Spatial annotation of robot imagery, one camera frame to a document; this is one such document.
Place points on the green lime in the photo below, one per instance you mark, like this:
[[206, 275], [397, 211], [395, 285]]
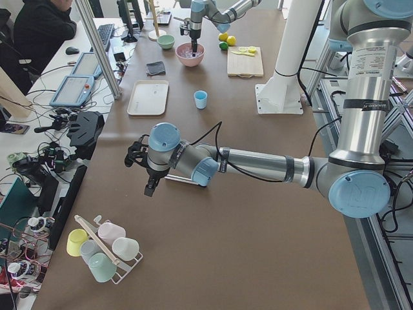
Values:
[[223, 45]]

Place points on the cream rabbit tray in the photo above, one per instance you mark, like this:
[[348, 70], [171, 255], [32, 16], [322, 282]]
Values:
[[148, 98]]

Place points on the light blue plastic cup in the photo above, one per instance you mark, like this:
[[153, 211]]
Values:
[[200, 98]]

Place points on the green cup on rack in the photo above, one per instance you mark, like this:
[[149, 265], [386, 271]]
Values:
[[101, 267]]

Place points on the grey cup on rack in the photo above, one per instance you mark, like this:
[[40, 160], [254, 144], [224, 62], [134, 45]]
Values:
[[87, 250]]

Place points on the yellow lemon outer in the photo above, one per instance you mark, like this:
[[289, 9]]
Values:
[[223, 36]]

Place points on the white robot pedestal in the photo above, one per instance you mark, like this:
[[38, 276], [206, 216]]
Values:
[[281, 93]]

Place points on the white cup rack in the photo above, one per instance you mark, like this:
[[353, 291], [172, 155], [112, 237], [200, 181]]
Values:
[[123, 267]]

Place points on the metal muddler black tip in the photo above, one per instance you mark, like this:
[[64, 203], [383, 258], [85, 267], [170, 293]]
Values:
[[182, 179]]

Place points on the pink bowl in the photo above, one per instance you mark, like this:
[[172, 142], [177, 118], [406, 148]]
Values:
[[191, 62]]

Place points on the wooden cutting board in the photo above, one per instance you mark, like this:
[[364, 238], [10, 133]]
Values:
[[244, 66]]

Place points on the yellow lemon near lime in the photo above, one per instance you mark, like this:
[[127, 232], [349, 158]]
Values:
[[231, 41]]

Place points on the pile of clear ice cubes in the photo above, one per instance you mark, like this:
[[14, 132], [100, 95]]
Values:
[[185, 52]]

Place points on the aluminium frame post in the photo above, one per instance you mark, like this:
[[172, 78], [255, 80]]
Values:
[[86, 15]]

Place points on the yellow plastic knife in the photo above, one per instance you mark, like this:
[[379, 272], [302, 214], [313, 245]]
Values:
[[243, 53]]

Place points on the green bowl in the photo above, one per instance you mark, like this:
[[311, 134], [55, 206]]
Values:
[[166, 42]]

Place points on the white cup on rack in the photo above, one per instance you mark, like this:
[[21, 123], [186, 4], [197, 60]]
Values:
[[125, 248]]

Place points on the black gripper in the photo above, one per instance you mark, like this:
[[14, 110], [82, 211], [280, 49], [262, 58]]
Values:
[[194, 33], [153, 173]]

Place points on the blue teach pendant near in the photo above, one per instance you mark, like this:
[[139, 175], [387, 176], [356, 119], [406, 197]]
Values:
[[73, 91]]

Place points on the black computer mouse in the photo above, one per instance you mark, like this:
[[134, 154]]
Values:
[[71, 50]]

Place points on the grey folded cloth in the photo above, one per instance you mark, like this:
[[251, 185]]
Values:
[[155, 68]]

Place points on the wooden glass stand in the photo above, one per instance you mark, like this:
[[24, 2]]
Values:
[[156, 32]]

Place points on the pink cup on rack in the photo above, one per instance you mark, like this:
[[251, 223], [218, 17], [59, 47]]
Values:
[[109, 232]]

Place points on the person in black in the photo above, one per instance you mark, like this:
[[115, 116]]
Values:
[[40, 28]]

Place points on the lemon slice lower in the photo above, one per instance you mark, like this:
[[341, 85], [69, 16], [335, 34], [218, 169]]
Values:
[[252, 50]]

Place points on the black keyboard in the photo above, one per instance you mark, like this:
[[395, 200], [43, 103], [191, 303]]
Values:
[[105, 33]]

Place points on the blue teach pendant far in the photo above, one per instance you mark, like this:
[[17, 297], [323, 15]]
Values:
[[87, 65]]

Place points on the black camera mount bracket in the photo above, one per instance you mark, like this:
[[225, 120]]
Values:
[[137, 153]]

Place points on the yellow cup on rack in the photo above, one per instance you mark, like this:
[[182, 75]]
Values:
[[75, 240]]

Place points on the blue teach pendant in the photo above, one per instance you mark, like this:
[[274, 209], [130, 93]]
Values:
[[87, 65], [73, 91]]

